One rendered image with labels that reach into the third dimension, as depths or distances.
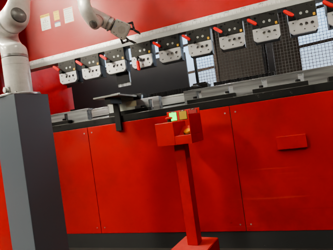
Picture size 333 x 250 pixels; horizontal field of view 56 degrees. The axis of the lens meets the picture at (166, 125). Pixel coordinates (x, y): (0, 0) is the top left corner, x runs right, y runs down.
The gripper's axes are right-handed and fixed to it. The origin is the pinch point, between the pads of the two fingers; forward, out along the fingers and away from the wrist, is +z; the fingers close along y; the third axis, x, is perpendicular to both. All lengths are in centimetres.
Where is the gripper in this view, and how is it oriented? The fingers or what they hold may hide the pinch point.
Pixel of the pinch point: (136, 37)
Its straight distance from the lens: 203.0
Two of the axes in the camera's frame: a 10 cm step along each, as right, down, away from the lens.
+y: 4.5, -8.7, -1.9
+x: -0.4, -2.3, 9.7
